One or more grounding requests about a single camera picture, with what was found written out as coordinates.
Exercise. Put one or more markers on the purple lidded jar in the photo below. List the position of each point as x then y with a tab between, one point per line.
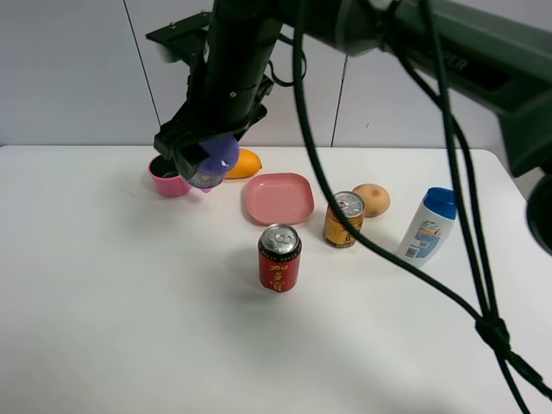
222	156

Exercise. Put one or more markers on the pink toy saucepan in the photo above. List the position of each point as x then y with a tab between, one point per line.
168	182

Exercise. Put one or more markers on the yellow drink can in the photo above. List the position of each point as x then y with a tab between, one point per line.
353	207

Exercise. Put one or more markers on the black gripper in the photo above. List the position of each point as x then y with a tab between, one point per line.
227	57

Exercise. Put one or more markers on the red drink can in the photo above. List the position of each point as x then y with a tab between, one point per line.
279	251

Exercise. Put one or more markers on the pink square plate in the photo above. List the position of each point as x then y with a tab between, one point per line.
279	198

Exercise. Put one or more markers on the white blue-capped shampoo bottle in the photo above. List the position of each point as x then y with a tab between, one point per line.
429	228

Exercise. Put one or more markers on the dark green robot arm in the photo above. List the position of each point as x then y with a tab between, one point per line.
503	65

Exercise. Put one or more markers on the brown potato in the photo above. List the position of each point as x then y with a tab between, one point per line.
376	199

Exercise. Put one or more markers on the orange mango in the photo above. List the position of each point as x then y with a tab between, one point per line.
247	166

